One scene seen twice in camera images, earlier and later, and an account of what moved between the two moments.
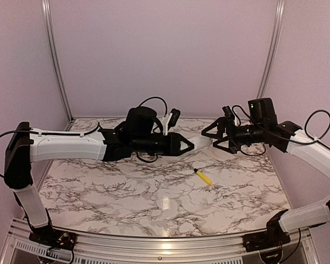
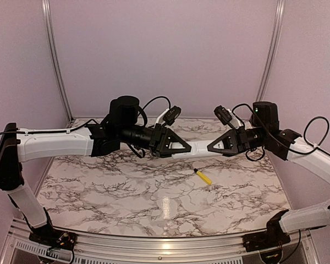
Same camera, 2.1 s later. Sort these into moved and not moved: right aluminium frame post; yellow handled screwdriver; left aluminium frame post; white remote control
Moved: white remote control
Not moved: yellow handled screwdriver; right aluminium frame post; left aluminium frame post
